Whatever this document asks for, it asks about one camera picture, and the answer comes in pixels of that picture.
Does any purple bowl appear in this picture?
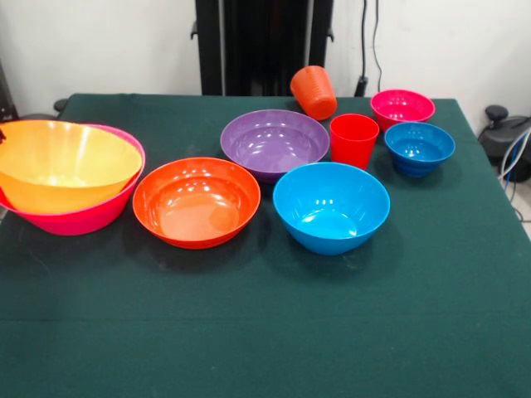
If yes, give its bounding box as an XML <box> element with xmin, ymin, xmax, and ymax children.
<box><xmin>220</xmin><ymin>109</ymin><xmax>331</xmax><ymax>184</ymax></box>

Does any light blue bowl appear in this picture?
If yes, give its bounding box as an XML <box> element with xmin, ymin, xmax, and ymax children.
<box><xmin>272</xmin><ymin>162</ymin><xmax>392</xmax><ymax>256</ymax></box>

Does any red-orange bowl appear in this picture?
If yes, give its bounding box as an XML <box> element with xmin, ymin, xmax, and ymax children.
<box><xmin>132</xmin><ymin>157</ymin><xmax>261</xmax><ymax>250</ymax></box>

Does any red cup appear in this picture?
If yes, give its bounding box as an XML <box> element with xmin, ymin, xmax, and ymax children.
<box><xmin>329</xmin><ymin>114</ymin><xmax>380</xmax><ymax>171</ymax></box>

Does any orange cup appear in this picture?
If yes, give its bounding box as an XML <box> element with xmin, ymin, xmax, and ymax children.
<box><xmin>290</xmin><ymin>65</ymin><xmax>339</xmax><ymax>122</ymax></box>

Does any small dark blue bowl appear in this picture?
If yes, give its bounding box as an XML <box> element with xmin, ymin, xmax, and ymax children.
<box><xmin>383</xmin><ymin>121</ymin><xmax>456</xmax><ymax>178</ymax></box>

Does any large pink bowl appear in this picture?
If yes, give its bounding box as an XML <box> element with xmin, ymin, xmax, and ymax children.
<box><xmin>0</xmin><ymin>124</ymin><xmax>147</xmax><ymax>237</ymax></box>

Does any large orange bowl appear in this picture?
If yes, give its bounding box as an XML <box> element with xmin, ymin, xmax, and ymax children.
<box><xmin>0</xmin><ymin>119</ymin><xmax>144</xmax><ymax>216</ymax></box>

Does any dark green table cloth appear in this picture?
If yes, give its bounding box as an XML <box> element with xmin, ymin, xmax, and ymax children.
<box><xmin>0</xmin><ymin>93</ymin><xmax>531</xmax><ymax>398</ymax></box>

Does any small pink bowl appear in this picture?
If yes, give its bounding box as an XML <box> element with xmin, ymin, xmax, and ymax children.
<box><xmin>370</xmin><ymin>89</ymin><xmax>436</xmax><ymax>133</ymax></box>

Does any black office chair base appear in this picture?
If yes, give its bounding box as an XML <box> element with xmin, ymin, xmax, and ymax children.
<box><xmin>476</xmin><ymin>105</ymin><xmax>531</xmax><ymax>183</ymax></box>
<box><xmin>16</xmin><ymin>98</ymin><xmax>70</xmax><ymax>125</ymax></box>

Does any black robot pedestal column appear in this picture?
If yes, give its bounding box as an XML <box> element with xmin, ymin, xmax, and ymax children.
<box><xmin>190</xmin><ymin>0</ymin><xmax>335</xmax><ymax>97</ymax></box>

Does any black hanging cable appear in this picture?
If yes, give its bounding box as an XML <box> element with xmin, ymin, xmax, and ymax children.
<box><xmin>355</xmin><ymin>0</ymin><xmax>385</xmax><ymax>99</ymax></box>

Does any blue cable bundle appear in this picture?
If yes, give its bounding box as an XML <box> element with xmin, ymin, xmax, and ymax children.
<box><xmin>497</xmin><ymin>128</ymin><xmax>531</xmax><ymax>186</ymax></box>

